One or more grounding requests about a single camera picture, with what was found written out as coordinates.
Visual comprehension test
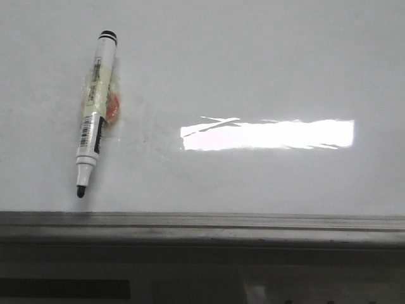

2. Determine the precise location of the white black whiteboard marker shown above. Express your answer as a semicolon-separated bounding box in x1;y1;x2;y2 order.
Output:
76;30;118;198

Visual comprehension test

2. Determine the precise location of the white whiteboard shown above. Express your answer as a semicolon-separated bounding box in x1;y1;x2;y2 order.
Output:
1;1;404;216

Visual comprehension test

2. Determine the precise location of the grey aluminium whiteboard frame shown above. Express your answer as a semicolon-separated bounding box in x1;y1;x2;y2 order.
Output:
1;212;404;249

